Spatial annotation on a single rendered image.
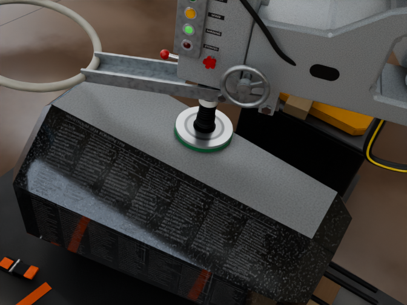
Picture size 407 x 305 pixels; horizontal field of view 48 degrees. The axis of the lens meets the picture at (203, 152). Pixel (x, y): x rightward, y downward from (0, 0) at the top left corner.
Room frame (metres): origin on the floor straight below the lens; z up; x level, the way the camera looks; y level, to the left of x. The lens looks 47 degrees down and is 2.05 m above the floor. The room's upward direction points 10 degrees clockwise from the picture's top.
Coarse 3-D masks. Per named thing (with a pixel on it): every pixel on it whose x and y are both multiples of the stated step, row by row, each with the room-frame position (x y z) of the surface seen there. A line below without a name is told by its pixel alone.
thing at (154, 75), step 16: (112, 64) 1.33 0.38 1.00; (128, 64) 1.32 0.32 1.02; (144, 64) 1.31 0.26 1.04; (160, 64) 1.31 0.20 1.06; (176, 64) 1.30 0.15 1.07; (96, 80) 1.22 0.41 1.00; (112, 80) 1.21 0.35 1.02; (128, 80) 1.21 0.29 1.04; (144, 80) 1.20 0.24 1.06; (160, 80) 1.20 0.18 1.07; (176, 80) 1.26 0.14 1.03; (192, 96) 1.18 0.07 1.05; (208, 96) 1.17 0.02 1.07; (256, 96) 1.15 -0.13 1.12
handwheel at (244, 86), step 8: (224, 72) 1.07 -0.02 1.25; (232, 72) 1.06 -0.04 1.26; (256, 72) 1.05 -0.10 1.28; (224, 80) 1.06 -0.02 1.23; (232, 80) 1.06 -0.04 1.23; (240, 80) 1.06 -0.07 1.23; (248, 80) 1.06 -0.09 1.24; (264, 80) 1.04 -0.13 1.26; (224, 88) 1.06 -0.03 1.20; (240, 88) 1.05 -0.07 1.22; (248, 88) 1.04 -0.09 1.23; (264, 88) 1.05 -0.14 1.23; (224, 96) 1.06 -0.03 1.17; (240, 96) 1.06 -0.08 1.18; (264, 96) 1.04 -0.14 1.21; (240, 104) 1.05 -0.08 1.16; (248, 104) 1.05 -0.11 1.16; (256, 104) 1.05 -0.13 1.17
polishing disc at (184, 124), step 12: (192, 108) 1.31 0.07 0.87; (180, 120) 1.23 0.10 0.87; (192, 120) 1.24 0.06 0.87; (216, 120) 1.27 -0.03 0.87; (228, 120) 1.28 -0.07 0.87; (180, 132) 1.17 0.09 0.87; (192, 132) 1.18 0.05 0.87; (216, 132) 1.21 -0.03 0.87; (228, 132) 1.22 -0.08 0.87; (192, 144) 1.13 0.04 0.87; (204, 144) 1.14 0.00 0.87; (216, 144) 1.15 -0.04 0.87
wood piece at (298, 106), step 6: (294, 96) 1.55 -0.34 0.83; (288, 102) 1.50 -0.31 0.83; (294, 102) 1.51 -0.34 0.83; (300, 102) 1.52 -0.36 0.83; (306, 102) 1.52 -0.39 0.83; (312, 102) 1.53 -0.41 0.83; (288, 108) 1.49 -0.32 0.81; (294, 108) 1.48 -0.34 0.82; (300, 108) 1.48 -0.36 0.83; (306, 108) 1.49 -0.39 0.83; (294, 114) 1.48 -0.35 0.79; (300, 114) 1.47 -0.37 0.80; (306, 114) 1.47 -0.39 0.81
